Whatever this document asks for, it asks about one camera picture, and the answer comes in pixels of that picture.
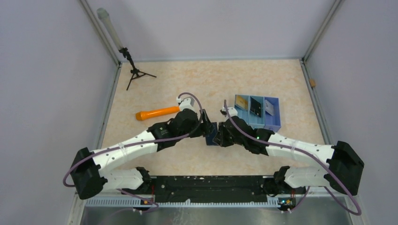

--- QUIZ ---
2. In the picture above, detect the dark blue leather card holder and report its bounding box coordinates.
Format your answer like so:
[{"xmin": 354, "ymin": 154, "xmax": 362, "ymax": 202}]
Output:
[{"xmin": 206, "ymin": 122, "xmax": 218, "ymax": 146}]

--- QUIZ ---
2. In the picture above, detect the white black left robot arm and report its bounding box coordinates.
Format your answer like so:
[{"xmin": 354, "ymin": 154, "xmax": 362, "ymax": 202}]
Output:
[{"xmin": 67, "ymin": 109, "xmax": 214, "ymax": 200}]

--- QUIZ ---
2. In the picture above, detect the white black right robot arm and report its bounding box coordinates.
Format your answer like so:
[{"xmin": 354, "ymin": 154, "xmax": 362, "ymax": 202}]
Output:
[{"xmin": 213, "ymin": 116, "xmax": 364, "ymax": 196}]

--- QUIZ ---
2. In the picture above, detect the light blue drawer organizer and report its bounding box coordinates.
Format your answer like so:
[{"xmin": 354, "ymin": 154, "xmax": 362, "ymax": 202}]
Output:
[{"xmin": 234, "ymin": 95, "xmax": 282, "ymax": 132}]

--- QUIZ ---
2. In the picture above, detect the orange flashlight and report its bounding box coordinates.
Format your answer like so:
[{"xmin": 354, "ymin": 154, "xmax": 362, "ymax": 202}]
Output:
[{"xmin": 135, "ymin": 106, "xmax": 180, "ymax": 121}]

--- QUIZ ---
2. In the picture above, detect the black mini tripod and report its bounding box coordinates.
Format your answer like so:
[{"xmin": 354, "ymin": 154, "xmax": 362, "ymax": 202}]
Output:
[{"xmin": 118, "ymin": 47, "xmax": 157, "ymax": 90}]

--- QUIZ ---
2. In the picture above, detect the small tan block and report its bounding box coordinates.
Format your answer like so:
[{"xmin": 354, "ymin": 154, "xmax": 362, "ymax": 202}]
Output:
[{"xmin": 309, "ymin": 79, "xmax": 316, "ymax": 88}]

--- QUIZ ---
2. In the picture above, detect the grey tube on tripod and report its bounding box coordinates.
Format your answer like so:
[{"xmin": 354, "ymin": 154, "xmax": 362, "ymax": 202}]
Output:
[{"xmin": 96, "ymin": 7, "xmax": 123, "ymax": 51}]

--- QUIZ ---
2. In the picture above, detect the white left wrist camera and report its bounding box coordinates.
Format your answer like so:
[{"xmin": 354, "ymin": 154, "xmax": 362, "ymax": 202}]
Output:
[{"xmin": 176, "ymin": 97, "xmax": 195, "ymax": 111}]

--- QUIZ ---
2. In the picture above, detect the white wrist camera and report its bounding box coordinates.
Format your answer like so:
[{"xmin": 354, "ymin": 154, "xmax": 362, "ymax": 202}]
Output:
[
  {"xmin": 220, "ymin": 107, "xmax": 238, "ymax": 118},
  {"xmin": 176, "ymin": 97, "xmax": 195, "ymax": 111}
]

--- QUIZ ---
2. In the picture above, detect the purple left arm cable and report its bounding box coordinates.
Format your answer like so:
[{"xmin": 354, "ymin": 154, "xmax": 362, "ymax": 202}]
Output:
[{"xmin": 62, "ymin": 92, "xmax": 204, "ymax": 215}]

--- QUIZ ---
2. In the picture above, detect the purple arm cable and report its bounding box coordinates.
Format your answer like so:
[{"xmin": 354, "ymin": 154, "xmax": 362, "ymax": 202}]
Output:
[
  {"xmin": 223, "ymin": 99, "xmax": 362, "ymax": 217},
  {"xmin": 62, "ymin": 92, "xmax": 204, "ymax": 215}
]

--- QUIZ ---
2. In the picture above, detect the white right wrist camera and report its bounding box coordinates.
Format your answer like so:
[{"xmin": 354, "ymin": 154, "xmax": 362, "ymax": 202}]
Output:
[{"xmin": 220, "ymin": 107, "xmax": 238, "ymax": 118}]

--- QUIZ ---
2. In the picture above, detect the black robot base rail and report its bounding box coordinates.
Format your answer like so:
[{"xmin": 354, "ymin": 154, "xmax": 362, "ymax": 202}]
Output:
[{"xmin": 133, "ymin": 175, "xmax": 307, "ymax": 206}]

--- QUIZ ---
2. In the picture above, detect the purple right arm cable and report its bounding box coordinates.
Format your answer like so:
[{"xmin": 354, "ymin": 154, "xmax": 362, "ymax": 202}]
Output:
[{"xmin": 223, "ymin": 99, "xmax": 362, "ymax": 217}]

